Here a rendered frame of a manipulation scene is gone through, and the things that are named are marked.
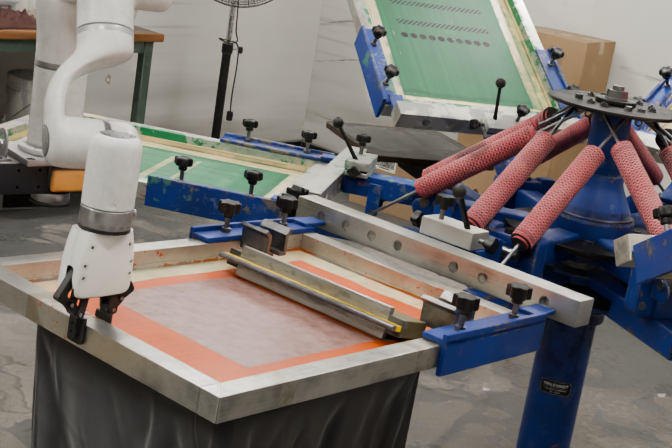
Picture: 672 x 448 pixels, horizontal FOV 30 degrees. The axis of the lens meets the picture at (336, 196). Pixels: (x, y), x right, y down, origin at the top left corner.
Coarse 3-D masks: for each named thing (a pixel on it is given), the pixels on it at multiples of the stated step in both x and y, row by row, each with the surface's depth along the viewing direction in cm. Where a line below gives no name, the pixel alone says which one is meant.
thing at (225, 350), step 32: (224, 320) 202; (256, 320) 205; (288, 320) 208; (320, 320) 211; (192, 352) 186; (224, 352) 188; (256, 352) 190; (288, 352) 193; (320, 352) 196; (352, 352) 198
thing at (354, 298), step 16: (240, 256) 227; (256, 256) 225; (272, 256) 224; (240, 272) 227; (256, 272) 224; (288, 272) 220; (304, 272) 218; (272, 288) 222; (288, 288) 220; (320, 288) 215; (336, 288) 213; (304, 304) 217; (320, 304) 215; (352, 304) 211; (368, 304) 209; (384, 304) 207; (352, 320) 210; (384, 336) 207
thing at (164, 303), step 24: (144, 288) 211; (168, 288) 213; (192, 288) 216; (216, 288) 218; (240, 288) 220; (264, 288) 223; (360, 288) 234; (120, 312) 197; (144, 312) 199; (168, 312) 201; (192, 312) 203; (216, 312) 205; (240, 312) 208; (264, 312) 210
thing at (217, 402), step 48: (192, 240) 232; (240, 240) 239; (288, 240) 249; (0, 288) 192; (432, 288) 232; (96, 336) 177; (192, 384) 165; (240, 384) 167; (288, 384) 171; (336, 384) 180
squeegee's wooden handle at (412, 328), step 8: (232, 248) 229; (232, 264) 228; (400, 312) 213; (392, 320) 206; (400, 320) 205; (408, 320) 206; (416, 320) 209; (408, 328) 206; (416, 328) 208; (424, 328) 210; (400, 336) 205; (408, 336) 207; (416, 336) 209
